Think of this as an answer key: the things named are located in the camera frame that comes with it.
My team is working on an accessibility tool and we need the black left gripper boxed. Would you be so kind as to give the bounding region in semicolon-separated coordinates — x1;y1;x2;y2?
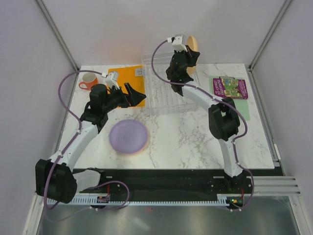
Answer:
103;83;146;113

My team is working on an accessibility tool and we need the purple plate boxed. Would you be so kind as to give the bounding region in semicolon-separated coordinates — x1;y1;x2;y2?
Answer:
109;119;149;155

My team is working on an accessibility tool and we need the light yellow plate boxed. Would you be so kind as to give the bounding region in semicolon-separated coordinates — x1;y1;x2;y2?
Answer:
133;147;149;156

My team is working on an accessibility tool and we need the pink plate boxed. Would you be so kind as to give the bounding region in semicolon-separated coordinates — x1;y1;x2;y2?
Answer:
137;137;150;153

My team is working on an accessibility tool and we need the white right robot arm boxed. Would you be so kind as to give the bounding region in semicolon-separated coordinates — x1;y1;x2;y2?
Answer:
166;51;247;193

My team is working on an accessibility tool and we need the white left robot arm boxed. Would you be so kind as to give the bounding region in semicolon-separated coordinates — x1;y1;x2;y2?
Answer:
35;83;146;204

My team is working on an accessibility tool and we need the orange cutting mat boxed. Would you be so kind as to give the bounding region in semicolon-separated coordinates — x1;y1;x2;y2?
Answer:
107;66;145;106

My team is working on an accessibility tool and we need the orange ceramic mug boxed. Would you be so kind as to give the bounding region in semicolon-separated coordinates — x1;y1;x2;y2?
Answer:
78;72;99;91

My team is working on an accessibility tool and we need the purple children's book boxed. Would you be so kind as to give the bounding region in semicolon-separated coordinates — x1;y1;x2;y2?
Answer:
212;76;248;100

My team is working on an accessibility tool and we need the green cutting mat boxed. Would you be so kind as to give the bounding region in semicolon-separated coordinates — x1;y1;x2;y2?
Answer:
209;76;250;121

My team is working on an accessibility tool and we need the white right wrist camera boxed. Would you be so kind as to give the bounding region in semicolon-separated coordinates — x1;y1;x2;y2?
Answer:
167;34;187;52

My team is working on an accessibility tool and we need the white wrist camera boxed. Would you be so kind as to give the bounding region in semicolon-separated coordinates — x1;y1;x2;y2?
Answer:
101;71;120;90
167;34;187;52

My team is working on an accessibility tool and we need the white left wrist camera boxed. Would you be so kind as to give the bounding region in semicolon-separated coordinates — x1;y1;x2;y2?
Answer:
101;71;120;90

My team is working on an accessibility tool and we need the clear wire dish rack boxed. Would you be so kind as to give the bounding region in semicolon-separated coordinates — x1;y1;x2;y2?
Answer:
141;51;198;115

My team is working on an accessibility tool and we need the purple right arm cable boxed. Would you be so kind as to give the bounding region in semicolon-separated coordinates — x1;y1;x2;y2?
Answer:
151;39;255;196

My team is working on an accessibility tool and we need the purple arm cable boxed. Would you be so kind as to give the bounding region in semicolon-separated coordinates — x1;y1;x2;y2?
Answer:
151;39;255;196
43;70;106;211

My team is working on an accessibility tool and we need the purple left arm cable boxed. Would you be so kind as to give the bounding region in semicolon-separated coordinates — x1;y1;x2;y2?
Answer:
43;70;106;211

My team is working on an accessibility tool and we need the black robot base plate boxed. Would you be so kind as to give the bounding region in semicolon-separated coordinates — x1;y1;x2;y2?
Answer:
79;167;256;203

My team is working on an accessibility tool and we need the right aluminium frame post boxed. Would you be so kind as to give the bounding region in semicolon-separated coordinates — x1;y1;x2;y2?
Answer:
248;0;293;71

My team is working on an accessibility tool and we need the aluminium frame post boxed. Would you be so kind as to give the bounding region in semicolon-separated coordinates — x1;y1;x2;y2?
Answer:
248;0;293;71
34;0;79;71

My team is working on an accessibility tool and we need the left aluminium frame post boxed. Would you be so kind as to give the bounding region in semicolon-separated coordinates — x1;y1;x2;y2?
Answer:
34;0;79;71

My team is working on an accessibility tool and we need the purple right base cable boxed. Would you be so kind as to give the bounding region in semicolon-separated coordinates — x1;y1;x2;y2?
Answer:
220;171;256;212

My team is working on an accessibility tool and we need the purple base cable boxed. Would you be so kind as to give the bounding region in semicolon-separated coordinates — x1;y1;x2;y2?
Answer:
45;180;130;223
220;171;256;212

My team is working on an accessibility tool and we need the white cable duct strip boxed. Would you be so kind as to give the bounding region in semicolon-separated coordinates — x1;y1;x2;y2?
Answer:
45;193;245;208

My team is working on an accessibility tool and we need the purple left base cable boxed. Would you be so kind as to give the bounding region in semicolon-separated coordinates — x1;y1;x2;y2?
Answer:
45;180;130;223

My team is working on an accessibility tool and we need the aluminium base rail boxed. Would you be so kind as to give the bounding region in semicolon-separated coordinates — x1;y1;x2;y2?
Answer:
34;175;301;196

